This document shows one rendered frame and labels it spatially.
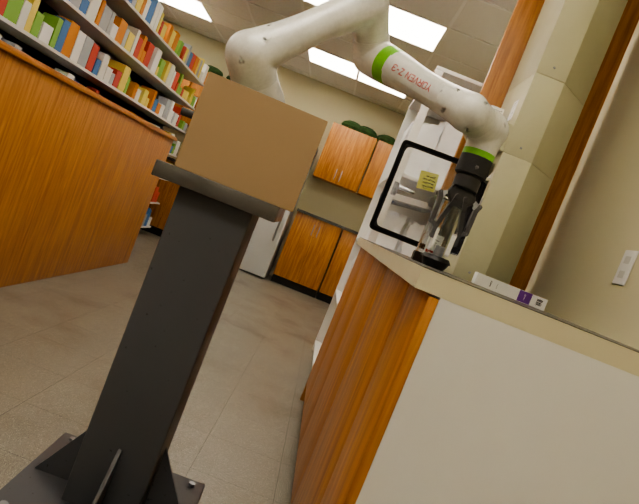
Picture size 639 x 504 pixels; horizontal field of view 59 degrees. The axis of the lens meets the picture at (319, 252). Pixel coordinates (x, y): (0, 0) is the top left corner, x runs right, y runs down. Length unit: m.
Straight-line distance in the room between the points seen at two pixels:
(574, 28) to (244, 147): 1.33
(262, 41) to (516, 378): 1.04
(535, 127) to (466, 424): 1.34
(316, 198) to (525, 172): 5.63
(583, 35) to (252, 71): 1.23
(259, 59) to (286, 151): 0.27
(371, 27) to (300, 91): 6.03
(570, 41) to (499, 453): 1.57
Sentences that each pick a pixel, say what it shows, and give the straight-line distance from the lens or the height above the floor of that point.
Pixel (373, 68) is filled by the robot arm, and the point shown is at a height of 1.43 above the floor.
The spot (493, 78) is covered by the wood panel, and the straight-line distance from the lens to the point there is 2.56.
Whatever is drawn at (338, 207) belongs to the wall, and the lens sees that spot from 7.59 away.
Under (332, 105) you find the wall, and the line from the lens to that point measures 7.74.
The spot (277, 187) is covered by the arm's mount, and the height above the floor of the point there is 0.98.
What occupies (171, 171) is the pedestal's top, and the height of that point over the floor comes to 0.92.
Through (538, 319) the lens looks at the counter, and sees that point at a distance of 1.06.
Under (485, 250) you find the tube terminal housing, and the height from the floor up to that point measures 1.06.
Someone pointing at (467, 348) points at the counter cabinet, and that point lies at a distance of 1.04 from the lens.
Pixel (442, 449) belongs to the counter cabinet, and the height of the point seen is 0.65.
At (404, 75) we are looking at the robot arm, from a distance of 1.71.
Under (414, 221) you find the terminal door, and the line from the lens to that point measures 2.38.
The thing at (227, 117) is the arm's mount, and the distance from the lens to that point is 1.44.
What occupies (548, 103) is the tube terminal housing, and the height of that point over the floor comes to 1.62.
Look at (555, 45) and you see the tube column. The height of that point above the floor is 1.82.
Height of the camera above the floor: 0.95
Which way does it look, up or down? 3 degrees down
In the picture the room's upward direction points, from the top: 22 degrees clockwise
